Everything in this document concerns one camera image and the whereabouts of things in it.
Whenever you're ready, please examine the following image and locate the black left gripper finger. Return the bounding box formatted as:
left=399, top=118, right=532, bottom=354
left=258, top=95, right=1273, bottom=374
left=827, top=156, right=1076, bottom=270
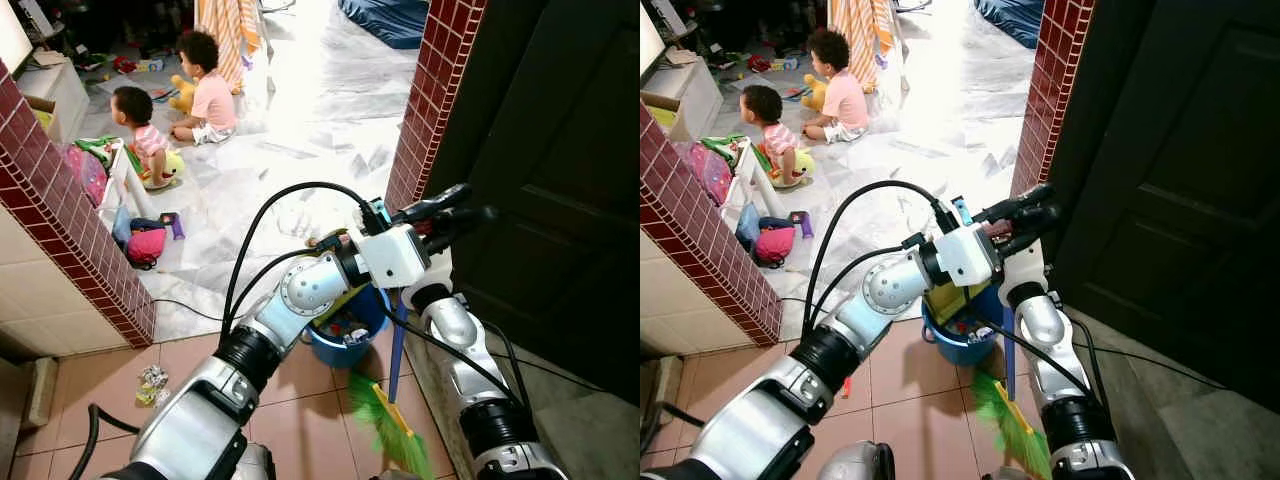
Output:
left=432, top=205, right=499, bottom=241
left=974, top=184, right=1057, bottom=223
left=1006, top=204, right=1064, bottom=257
left=397, top=184, right=473, bottom=225

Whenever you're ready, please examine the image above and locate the green broom with blue handle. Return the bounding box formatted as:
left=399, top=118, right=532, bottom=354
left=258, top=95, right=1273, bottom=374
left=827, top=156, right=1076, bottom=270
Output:
left=970, top=305, right=1053, bottom=480
left=345, top=298, right=437, bottom=480

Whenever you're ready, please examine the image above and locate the dark wooden door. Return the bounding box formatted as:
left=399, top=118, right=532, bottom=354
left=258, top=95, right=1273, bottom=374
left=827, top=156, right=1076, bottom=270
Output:
left=425, top=0, right=641, bottom=406
left=1040, top=0, right=1280, bottom=386

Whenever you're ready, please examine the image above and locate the blue plastic bucket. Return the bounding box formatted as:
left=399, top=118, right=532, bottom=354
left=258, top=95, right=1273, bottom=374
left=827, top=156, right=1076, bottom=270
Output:
left=920, top=283, right=1007, bottom=367
left=305, top=284, right=392, bottom=370

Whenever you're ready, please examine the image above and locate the dark blue bedding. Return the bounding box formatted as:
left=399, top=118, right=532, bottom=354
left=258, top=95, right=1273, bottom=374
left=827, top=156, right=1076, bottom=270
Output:
left=337, top=0, right=432, bottom=51
left=974, top=0, right=1047, bottom=51

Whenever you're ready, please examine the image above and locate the child in pink shirt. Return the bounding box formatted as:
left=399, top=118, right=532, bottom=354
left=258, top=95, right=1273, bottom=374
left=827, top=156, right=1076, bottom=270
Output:
left=168, top=30, right=240, bottom=147
left=800, top=28, right=872, bottom=144

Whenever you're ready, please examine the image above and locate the yellow green ride toy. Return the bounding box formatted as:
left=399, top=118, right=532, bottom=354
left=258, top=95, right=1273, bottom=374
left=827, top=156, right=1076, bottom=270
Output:
left=764, top=148, right=814, bottom=190
left=138, top=150, right=187, bottom=192

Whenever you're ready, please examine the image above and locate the pink bag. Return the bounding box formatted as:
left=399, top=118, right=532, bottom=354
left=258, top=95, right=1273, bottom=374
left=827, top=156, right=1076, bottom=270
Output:
left=752, top=225, right=799, bottom=269
left=124, top=227, right=170, bottom=270

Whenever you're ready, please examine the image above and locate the orange white striped cloth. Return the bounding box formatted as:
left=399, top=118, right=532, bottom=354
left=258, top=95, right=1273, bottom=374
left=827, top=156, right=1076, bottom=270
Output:
left=194, top=0, right=263, bottom=93
left=827, top=0, right=897, bottom=93

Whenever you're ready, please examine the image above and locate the pink mesh toy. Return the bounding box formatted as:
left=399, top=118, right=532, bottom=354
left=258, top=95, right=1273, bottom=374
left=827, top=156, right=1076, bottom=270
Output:
left=62, top=144, right=109, bottom=207
left=689, top=140, right=737, bottom=207

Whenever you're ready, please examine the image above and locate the toddler in striped pink top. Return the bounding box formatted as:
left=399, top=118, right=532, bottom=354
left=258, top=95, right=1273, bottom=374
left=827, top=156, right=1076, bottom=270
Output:
left=110, top=85, right=173, bottom=186
left=740, top=84, right=801, bottom=183

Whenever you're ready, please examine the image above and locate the white low cabinet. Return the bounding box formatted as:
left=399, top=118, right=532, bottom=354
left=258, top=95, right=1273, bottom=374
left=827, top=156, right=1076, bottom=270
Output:
left=642, top=50, right=725, bottom=143
left=14, top=52, right=92, bottom=147

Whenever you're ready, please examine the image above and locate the blue denim cloth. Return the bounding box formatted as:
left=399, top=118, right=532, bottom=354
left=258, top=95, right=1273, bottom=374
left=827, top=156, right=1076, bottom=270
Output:
left=110, top=204, right=138, bottom=253
left=734, top=202, right=763, bottom=253

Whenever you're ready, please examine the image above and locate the grey robot leg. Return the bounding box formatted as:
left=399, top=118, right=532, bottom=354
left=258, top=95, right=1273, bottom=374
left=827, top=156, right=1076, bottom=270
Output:
left=814, top=439, right=898, bottom=480
left=233, top=443, right=278, bottom=480

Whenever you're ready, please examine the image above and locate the white plastic rack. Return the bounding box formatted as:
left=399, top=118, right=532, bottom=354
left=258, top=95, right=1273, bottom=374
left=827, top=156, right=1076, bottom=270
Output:
left=721, top=138, right=778, bottom=237
left=97, top=140, right=158, bottom=237

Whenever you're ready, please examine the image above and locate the crumpled wrapper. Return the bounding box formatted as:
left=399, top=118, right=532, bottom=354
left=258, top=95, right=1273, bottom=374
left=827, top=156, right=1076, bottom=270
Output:
left=134, top=364, right=172, bottom=410

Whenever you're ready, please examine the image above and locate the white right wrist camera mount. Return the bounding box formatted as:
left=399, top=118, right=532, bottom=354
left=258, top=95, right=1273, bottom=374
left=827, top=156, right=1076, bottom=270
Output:
left=424, top=250, right=457, bottom=293
left=1000, top=240, right=1047, bottom=293

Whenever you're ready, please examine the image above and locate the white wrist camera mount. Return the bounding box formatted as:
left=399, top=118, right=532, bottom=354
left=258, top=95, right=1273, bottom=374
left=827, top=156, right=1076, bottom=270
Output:
left=358, top=224, right=433, bottom=292
left=932, top=224, right=1002, bottom=290
left=1000, top=240, right=1047, bottom=293
left=424, top=250, right=457, bottom=293

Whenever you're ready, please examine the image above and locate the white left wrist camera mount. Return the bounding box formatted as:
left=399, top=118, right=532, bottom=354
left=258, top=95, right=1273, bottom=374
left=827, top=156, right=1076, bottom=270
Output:
left=358, top=224, right=433, bottom=292
left=932, top=224, right=1002, bottom=290

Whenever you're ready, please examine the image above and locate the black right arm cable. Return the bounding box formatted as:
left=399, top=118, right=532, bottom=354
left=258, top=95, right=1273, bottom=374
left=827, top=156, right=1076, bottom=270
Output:
left=965, top=312, right=1113, bottom=413
left=375, top=298, right=533, bottom=413

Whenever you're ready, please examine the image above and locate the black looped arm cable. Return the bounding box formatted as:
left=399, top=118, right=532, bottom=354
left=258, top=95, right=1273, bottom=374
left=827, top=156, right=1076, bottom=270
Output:
left=219, top=180, right=378, bottom=343
left=800, top=179, right=953, bottom=339

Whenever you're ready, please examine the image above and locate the thin black floor cable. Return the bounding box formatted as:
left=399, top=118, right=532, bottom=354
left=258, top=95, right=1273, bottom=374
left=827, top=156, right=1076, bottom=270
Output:
left=150, top=297, right=227, bottom=323
left=1072, top=338, right=1229, bottom=393

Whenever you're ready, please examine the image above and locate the black hose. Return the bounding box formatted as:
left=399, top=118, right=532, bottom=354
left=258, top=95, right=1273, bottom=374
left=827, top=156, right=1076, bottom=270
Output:
left=67, top=402, right=142, bottom=480

